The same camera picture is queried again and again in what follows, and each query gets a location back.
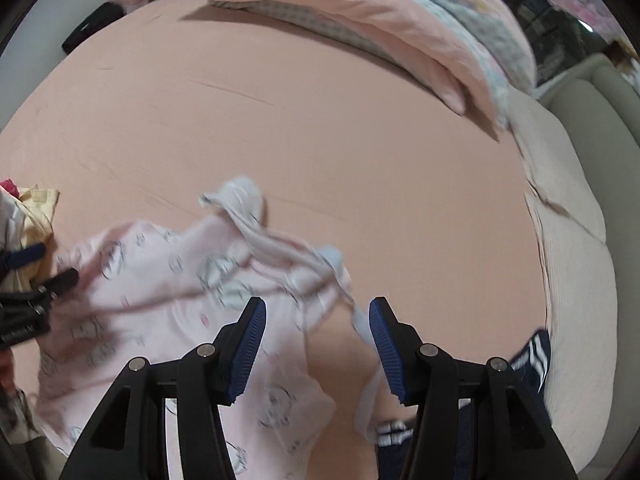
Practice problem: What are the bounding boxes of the pink cartoon print pajama pants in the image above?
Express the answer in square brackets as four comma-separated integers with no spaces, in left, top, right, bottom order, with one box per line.
[36,178,352,479]

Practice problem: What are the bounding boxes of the navy blue striped garment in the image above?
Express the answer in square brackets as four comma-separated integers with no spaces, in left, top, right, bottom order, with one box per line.
[376,330,570,479]

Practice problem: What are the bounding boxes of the cream yellow folded garment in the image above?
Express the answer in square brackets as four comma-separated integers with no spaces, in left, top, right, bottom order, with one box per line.
[1,179,60,292]

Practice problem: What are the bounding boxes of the beige waffle blanket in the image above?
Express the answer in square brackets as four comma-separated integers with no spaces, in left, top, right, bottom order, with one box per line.
[508,89,617,471]

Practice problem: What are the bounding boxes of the pink bed sheet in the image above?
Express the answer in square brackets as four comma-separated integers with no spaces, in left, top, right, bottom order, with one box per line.
[0,0,557,480]

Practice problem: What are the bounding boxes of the grey green padded headboard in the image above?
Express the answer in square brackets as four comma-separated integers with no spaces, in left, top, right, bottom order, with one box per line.
[540,54,639,281]

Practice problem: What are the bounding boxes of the pink folded quilt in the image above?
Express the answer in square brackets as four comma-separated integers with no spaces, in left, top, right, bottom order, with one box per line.
[206,0,537,128]

